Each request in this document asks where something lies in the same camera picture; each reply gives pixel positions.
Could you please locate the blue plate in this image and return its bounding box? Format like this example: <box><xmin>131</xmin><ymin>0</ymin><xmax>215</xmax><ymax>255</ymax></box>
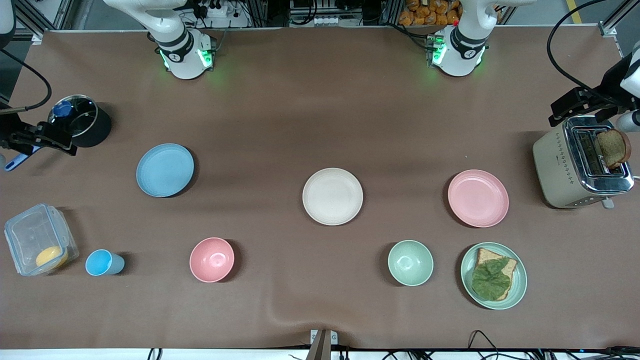
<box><xmin>136</xmin><ymin>143</ymin><xmax>195</xmax><ymax>198</ymax></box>

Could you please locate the pink plate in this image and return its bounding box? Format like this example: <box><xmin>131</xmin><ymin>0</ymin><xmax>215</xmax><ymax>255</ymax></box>
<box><xmin>447</xmin><ymin>169</ymin><xmax>510</xmax><ymax>229</ymax></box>

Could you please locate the glass lid blue knob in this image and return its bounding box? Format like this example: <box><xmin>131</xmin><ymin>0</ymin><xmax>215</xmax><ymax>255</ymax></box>
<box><xmin>47</xmin><ymin>95</ymin><xmax>99</xmax><ymax>139</ymax></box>

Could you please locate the dark toast slice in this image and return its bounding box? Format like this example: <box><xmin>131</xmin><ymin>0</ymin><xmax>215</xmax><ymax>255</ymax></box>
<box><xmin>595</xmin><ymin>128</ymin><xmax>632</xmax><ymax>169</ymax></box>

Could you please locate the beige chrome toaster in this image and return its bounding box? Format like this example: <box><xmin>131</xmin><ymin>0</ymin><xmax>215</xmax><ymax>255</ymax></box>
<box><xmin>532</xmin><ymin>115</ymin><xmax>636</xmax><ymax>210</ymax></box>

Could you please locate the clear plastic container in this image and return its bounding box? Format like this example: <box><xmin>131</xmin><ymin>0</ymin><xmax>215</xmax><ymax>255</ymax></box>
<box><xmin>4</xmin><ymin>203</ymin><xmax>80</xmax><ymax>277</ymax></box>

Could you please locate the yellow food piece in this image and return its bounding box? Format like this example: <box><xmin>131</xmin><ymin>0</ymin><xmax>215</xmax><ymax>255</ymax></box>
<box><xmin>35</xmin><ymin>246</ymin><xmax>69</xmax><ymax>269</ymax></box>

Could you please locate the blue cup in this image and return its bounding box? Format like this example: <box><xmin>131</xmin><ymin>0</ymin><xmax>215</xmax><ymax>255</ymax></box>
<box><xmin>85</xmin><ymin>249</ymin><xmax>126</xmax><ymax>277</ymax></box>

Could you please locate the brown bread slice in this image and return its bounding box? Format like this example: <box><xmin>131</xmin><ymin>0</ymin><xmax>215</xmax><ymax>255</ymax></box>
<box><xmin>473</xmin><ymin>247</ymin><xmax>518</xmax><ymax>301</ymax></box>

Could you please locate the bag of orange snacks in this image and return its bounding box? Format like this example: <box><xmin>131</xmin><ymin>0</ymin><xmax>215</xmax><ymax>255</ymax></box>
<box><xmin>398</xmin><ymin>0</ymin><xmax>463</xmax><ymax>27</ymax></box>

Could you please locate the green plate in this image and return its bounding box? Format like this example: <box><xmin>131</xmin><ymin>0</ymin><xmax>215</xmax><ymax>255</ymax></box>
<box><xmin>460</xmin><ymin>242</ymin><xmax>528</xmax><ymax>311</ymax></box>

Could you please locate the green lettuce leaf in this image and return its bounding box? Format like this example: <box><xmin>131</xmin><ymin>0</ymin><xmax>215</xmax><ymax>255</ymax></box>
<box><xmin>471</xmin><ymin>257</ymin><xmax>512</xmax><ymax>302</ymax></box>

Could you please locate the pink bowl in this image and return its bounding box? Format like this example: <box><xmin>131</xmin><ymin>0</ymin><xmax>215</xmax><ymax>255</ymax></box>
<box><xmin>189</xmin><ymin>237</ymin><xmax>235</xmax><ymax>284</ymax></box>

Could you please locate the white power strip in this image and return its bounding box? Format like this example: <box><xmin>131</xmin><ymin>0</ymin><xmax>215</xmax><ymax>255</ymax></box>
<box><xmin>192</xmin><ymin>0</ymin><xmax>232</xmax><ymax>19</ymax></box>

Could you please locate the green bowl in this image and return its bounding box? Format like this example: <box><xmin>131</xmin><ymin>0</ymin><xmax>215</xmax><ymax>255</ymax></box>
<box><xmin>388</xmin><ymin>240</ymin><xmax>434</xmax><ymax>287</ymax></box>

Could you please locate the brown table cloth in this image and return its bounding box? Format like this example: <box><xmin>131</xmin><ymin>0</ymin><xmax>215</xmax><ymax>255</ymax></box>
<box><xmin>0</xmin><ymin>26</ymin><xmax>640</xmax><ymax>351</ymax></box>

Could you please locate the beige plate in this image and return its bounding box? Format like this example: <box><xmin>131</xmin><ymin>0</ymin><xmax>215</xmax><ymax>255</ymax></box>
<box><xmin>302</xmin><ymin>168</ymin><xmax>364</xmax><ymax>226</ymax></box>

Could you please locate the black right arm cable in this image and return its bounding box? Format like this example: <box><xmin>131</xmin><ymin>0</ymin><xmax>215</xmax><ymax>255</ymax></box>
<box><xmin>0</xmin><ymin>47</ymin><xmax>53</xmax><ymax>112</ymax></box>

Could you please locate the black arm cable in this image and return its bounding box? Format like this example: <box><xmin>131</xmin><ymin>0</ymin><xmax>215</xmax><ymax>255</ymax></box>
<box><xmin>546</xmin><ymin>0</ymin><xmax>626</xmax><ymax>98</ymax></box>
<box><xmin>0</xmin><ymin>47</ymin><xmax>53</xmax><ymax>112</ymax></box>

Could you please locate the black saucepan blue handle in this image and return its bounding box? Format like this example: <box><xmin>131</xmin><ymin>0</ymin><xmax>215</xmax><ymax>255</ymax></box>
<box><xmin>5</xmin><ymin>94</ymin><xmax>112</xmax><ymax>172</ymax></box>

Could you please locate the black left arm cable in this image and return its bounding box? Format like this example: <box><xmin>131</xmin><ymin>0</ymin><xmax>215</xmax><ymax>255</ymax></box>
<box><xmin>546</xmin><ymin>0</ymin><xmax>626</xmax><ymax>98</ymax></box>

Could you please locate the black looped floor cable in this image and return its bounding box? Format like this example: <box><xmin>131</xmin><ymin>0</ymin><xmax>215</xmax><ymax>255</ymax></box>
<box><xmin>467</xmin><ymin>329</ymin><xmax>502</xmax><ymax>360</ymax></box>

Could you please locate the metal table edge bracket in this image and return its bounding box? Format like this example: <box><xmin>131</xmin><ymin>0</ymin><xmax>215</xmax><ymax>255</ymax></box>
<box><xmin>310</xmin><ymin>329</ymin><xmax>339</xmax><ymax>360</ymax></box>

